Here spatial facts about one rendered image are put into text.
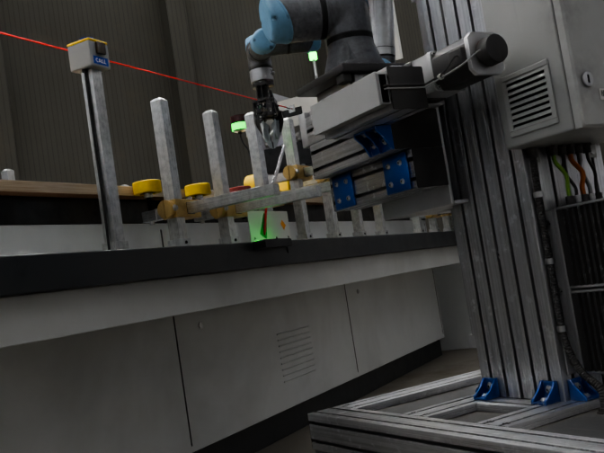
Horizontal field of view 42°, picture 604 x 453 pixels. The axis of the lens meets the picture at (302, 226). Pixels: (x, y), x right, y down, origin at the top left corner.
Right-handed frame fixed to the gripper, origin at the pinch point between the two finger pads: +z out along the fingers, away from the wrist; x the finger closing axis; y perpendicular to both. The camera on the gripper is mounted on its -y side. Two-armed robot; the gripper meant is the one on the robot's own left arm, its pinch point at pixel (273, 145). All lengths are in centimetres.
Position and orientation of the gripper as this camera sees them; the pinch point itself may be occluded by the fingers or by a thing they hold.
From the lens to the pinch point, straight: 255.2
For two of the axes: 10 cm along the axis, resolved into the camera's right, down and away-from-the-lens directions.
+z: 1.5, 9.9, -0.7
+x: 9.8, -1.6, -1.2
